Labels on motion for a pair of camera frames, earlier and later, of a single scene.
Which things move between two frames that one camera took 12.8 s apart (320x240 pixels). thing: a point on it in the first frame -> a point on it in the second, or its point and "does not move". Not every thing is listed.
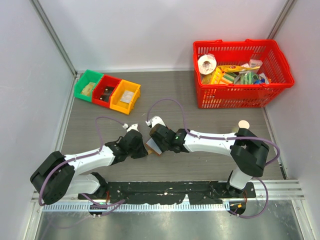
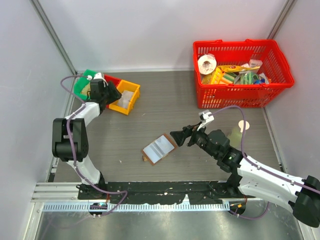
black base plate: (169, 192) does not move
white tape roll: (207, 64) does not move
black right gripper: (163, 147) -> (180, 136)
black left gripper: (142, 152) -> (115, 94)
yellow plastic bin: (124, 95) does not move
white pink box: (253, 63) does not move
